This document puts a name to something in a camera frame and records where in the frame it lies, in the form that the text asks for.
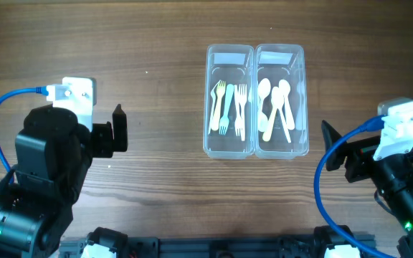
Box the yellow plastic spoon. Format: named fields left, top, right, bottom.
left=262, top=105, right=277, bottom=142

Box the clear white spoon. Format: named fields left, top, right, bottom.
left=257, top=78, right=271, bottom=133

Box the white fork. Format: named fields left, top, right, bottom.
left=234, top=85, right=242, bottom=137
left=208, top=82, right=218, bottom=134

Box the light blue plastic fork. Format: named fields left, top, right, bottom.
left=219, top=84, right=234, bottom=135

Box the yellow plastic fork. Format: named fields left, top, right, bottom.
left=210, top=80, right=226, bottom=131

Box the white fork crossing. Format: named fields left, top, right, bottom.
left=239, top=84, right=247, bottom=141

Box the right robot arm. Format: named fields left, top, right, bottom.
left=326, top=136, right=413, bottom=257

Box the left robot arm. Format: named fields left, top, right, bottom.
left=0, top=105, right=128, bottom=257

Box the right clear plastic container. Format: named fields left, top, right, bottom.
left=256, top=44, right=309, bottom=159

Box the clear plastic container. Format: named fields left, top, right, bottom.
left=203, top=44, right=257, bottom=159
left=256, top=44, right=309, bottom=159

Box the left clear plastic container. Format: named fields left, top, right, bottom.
left=203, top=44, right=257, bottom=159

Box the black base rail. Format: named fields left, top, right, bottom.
left=58, top=226, right=370, bottom=258

